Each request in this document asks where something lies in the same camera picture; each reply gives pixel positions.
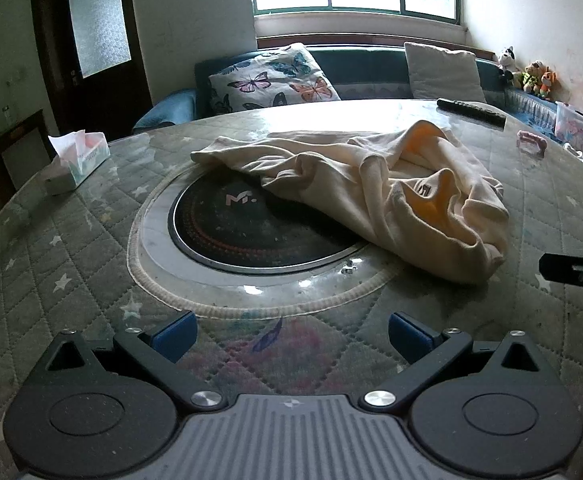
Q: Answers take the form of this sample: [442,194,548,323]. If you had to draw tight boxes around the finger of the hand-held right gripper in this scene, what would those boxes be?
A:
[539,252,583,318]

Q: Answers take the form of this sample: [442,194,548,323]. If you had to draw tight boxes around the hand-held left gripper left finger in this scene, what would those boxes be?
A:
[46,310,225,413]

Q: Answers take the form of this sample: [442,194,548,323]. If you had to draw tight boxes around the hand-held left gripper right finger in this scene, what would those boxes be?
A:
[359,311,542,411]

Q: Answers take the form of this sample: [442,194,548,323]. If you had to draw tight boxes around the cream sweatshirt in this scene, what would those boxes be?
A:
[190,120,511,286]

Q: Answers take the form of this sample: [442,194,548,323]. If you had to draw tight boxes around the clear plastic container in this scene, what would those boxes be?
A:
[554,101,583,145]

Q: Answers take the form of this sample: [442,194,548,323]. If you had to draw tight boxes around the pink hair clip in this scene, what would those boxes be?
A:
[516,130,548,157]

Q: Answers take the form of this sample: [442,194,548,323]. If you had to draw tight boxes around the round black induction cooktop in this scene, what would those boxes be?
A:
[139,162,372,288]

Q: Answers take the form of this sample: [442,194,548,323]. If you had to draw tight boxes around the orange plush toy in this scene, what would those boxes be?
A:
[536,66,558,100]

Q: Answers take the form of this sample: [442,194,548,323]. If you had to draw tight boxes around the stuffed toys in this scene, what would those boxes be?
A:
[523,60,546,92]

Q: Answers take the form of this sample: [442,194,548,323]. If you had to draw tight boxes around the black remote control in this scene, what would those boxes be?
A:
[436,97,507,127]

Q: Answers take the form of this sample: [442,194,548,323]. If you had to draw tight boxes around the white tissue box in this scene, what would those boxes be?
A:
[39,130,111,196]

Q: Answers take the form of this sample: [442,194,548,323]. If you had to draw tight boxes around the black and white plush toy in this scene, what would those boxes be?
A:
[496,46,517,75]

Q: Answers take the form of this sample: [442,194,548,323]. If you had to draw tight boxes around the plain white pillow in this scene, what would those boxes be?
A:
[404,41,487,105]

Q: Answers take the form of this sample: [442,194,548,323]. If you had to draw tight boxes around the dark wooden cabinet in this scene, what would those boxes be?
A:
[0,110,47,241]

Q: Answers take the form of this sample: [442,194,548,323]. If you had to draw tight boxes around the blue sofa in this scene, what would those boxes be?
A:
[132,44,572,136]

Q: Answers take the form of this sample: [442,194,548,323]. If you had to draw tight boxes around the butterfly print pillow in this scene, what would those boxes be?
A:
[208,42,341,115]

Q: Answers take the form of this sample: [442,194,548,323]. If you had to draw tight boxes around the dark wooden glass door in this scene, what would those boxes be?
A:
[30,0,152,138]

